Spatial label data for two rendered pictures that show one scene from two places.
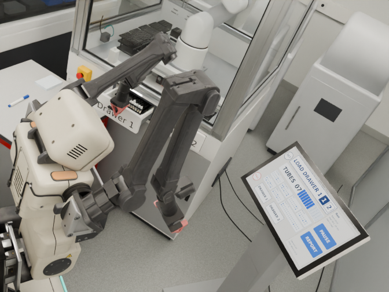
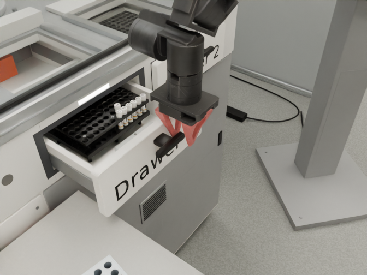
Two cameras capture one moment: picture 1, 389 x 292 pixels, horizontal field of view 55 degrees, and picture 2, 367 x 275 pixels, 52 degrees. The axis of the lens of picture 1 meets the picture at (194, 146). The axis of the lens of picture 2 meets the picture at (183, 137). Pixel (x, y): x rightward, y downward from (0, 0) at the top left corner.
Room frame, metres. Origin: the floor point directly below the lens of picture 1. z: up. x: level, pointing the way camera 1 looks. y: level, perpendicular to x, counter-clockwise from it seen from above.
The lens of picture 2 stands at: (1.31, 0.91, 1.36)
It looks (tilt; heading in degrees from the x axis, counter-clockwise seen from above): 41 degrees down; 294
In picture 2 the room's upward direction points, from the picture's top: straight up
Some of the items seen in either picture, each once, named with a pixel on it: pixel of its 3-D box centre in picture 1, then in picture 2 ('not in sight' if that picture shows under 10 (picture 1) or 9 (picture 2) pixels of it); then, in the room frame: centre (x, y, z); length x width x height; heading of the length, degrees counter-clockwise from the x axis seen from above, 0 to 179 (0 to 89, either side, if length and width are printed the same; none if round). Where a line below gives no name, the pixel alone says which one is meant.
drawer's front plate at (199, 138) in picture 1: (179, 130); (191, 60); (1.64, 0.11, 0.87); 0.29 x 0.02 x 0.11; 77
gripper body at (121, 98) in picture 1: (122, 95); (184, 86); (1.52, 0.43, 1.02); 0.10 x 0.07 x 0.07; 168
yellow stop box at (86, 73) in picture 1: (83, 74); not in sight; (1.77, 0.74, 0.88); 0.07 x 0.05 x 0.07; 77
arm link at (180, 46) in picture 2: (125, 85); (182, 51); (1.52, 0.42, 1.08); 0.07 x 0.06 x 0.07; 164
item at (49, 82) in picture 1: (48, 82); not in sight; (1.70, 0.91, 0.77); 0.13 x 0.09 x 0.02; 167
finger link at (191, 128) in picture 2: (118, 107); (185, 121); (1.52, 0.43, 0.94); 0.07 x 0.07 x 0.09; 78
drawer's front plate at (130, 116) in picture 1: (117, 111); (154, 149); (1.57, 0.45, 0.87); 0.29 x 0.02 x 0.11; 77
